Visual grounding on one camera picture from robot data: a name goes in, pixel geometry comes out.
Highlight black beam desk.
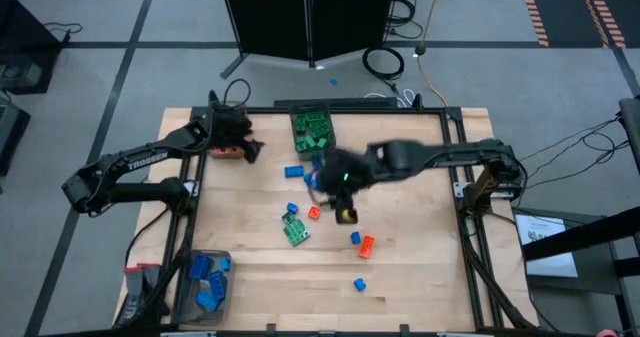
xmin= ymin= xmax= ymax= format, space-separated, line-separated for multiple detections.
xmin=519 ymin=204 xmax=640 ymax=337

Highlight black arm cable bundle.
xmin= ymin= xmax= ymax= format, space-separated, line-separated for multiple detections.
xmin=142 ymin=216 xmax=199 ymax=328
xmin=452 ymin=215 xmax=539 ymax=331

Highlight white paper sheet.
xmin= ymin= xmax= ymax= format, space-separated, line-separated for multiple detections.
xmin=514 ymin=214 xmax=580 ymax=279

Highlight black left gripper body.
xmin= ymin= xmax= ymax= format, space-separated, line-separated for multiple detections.
xmin=209 ymin=104 xmax=252 ymax=151

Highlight black aluminium table frame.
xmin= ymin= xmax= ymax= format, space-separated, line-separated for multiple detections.
xmin=167 ymin=90 xmax=539 ymax=331

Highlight black floor cable bundle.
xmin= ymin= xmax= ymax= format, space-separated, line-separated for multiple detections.
xmin=387 ymin=0 xmax=426 ymax=41

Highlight thin black floor cables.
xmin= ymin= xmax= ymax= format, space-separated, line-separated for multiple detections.
xmin=504 ymin=116 xmax=632 ymax=191

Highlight translucent grey plastic bin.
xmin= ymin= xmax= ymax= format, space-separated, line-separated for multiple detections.
xmin=172 ymin=248 xmax=238 ymax=326
xmin=208 ymin=100 xmax=250 ymax=160
xmin=289 ymin=104 xmax=337 ymax=162

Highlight yellow extension cable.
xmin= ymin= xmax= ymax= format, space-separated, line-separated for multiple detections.
xmin=416 ymin=0 xmax=450 ymax=107

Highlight black mat with orange stripes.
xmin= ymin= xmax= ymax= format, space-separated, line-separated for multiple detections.
xmin=516 ymin=0 xmax=640 ymax=50

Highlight orange 2x4 toy brick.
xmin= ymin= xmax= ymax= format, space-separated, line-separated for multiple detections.
xmin=357 ymin=234 xmax=377 ymax=260
xmin=209 ymin=146 xmax=246 ymax=160

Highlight thin black floor cable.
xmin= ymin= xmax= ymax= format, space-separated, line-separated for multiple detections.
xmin=43 ymin=20 xmax=84 ymax=44

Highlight grey red-topped holder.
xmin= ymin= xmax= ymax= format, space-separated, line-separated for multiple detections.
xmin=139 ymin=262 xmax=164 ymax=298
xmin=122 ymin=265 xmax=146 ymax=323

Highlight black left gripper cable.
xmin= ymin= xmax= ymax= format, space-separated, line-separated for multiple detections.
xmin=223 ymin=78 xmax=252 ymax=109

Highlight coiled black cable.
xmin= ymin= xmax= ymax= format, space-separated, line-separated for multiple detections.
xmin=362 ymin=46 xmax=406 ymax=82

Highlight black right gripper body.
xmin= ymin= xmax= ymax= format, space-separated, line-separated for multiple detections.
xmin=319 ymin=149 xmax=376 ymax=196

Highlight black equipment case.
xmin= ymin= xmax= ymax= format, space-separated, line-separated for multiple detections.
xmin=0 ymin=101 xmax=31 ymax=178

